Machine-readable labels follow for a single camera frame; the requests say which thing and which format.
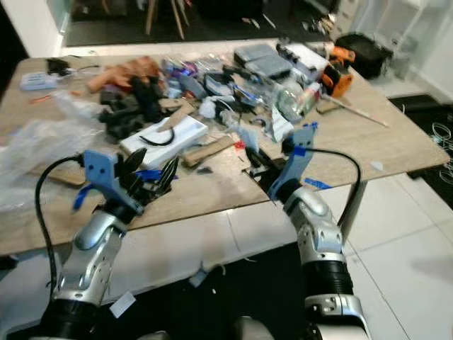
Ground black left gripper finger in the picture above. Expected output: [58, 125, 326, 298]
[122, 147, 149, 182]
[153, 157, 180, 199]

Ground white triangular stand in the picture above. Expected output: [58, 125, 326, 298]
[268, 113, 294, 142]

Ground short blue tape piece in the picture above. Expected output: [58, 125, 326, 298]
[304, 177, 333, 191]

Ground flat white box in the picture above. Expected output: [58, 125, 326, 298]
[120, 115, 210, 169]

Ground wooden block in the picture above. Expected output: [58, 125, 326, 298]
[183, 135, 234, 167]

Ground pile of black parts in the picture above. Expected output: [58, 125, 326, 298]
[99, 76, 171, 141]

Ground black white headphones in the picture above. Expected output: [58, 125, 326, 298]
[198, 96, 238, 128]

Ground clear plastic bottle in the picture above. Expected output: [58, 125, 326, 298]
[276, 84, 323, 125]

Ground flat wooden plank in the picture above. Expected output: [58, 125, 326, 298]
[35, 161, 86, 186]

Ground grey plastic case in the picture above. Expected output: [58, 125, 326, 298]
[244, 55, 294, 79]
[234, 44, 280, 64]

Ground skin-coloured rubber hand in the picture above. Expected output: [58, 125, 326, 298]
[88, 57, 162, 94]

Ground clear plastic bag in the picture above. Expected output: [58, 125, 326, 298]
[0, 96, 107, 213]

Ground grey floor scrap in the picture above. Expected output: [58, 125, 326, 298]
[188, 266, 210, 288]

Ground thin wooden stick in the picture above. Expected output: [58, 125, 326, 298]
[326, 96, 390, 128]

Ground purple packet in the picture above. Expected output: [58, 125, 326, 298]
[161, 58, 199, 80]

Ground long white box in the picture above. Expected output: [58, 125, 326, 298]
[276, 42, 326, 72]

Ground orange black power tool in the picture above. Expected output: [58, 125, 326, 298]
[322, 64, 355, 98]

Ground orange pen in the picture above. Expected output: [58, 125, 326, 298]
[30, 94, 57, 106]

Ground white paper scrap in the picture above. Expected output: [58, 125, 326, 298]
[110, 292, 137, 318]

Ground wooden table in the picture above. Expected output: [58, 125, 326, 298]
[0, 44, 450, 257]

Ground small black device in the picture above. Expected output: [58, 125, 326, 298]
[46, 58, 71, 77]

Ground small orange tool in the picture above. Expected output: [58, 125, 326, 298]
[329, 46, 356, 63]

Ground small blue white box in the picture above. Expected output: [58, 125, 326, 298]
[20, 71, 57, 91]

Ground black bulky furniture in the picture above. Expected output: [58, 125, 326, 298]
[195, 0, 266, 21]

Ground wooden legged chair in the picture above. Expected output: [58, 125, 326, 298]
[145, 0, 188, 40]

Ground grey robot right leg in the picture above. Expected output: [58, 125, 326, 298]
[235, 316, 278, 340]

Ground white drawer cabinet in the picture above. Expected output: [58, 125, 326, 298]
[329, 0, 369, 36]

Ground white glass cabinet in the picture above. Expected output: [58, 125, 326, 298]
[372, 0, 453, 72]

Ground thin black wire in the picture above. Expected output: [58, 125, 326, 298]
[246, 169, 277, 200]

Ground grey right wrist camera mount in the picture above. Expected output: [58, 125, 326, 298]
[280, 122, 321, 205]

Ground short curved black cable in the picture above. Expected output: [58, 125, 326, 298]
[140, 127, 178, 147]

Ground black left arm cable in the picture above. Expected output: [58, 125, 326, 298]
[35, 156, 86, 305]

